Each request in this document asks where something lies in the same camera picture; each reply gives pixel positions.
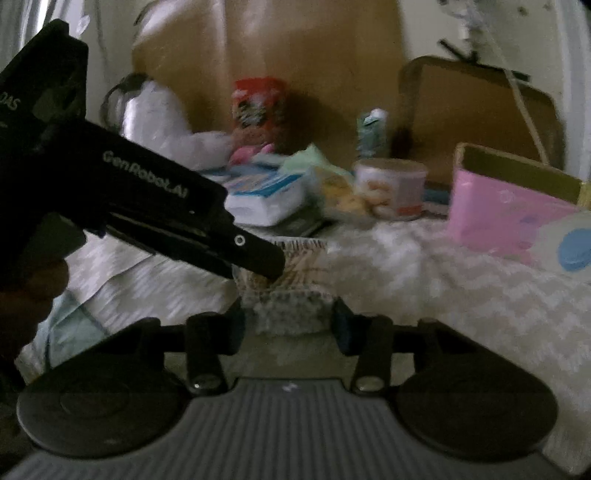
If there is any woven patterned pouch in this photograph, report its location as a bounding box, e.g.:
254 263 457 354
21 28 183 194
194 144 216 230
233 237 337 337

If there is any white blue tissue pack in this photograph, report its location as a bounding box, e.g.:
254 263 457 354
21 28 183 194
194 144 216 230
223 171 307 227

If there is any pink soft toy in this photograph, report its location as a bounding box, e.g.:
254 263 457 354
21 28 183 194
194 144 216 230
228 143 274 166

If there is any green soft cloth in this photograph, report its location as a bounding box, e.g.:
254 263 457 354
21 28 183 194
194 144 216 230
279 143 352 178

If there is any person's left hand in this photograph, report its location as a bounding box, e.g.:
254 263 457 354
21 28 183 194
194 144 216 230
1 231 86 371

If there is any thermos in plastic bag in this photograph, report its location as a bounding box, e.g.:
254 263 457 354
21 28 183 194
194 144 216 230
99 73 232 171

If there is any round cookie tin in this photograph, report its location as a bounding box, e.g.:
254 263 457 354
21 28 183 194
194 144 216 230
353 158 428 220

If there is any red cereal box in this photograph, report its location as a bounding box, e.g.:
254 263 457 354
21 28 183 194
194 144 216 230
231 77 287 151

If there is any chevron patterned tablecloth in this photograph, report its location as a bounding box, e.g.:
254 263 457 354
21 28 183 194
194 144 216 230
17 219 590 475

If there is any green drink carton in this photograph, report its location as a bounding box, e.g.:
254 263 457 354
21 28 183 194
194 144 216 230
356 108 389 158

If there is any pink macaron tin box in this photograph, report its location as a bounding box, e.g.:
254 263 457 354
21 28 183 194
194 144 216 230
448 143 590 283

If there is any brown cardboard sheet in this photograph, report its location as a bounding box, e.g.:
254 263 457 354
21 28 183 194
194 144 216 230
132 1 406 166

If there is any brown mesh chair back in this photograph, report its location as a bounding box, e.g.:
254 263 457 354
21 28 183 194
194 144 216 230
390 56 540 190

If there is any white power cable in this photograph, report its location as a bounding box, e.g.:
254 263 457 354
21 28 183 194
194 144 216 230
466 0 552 165

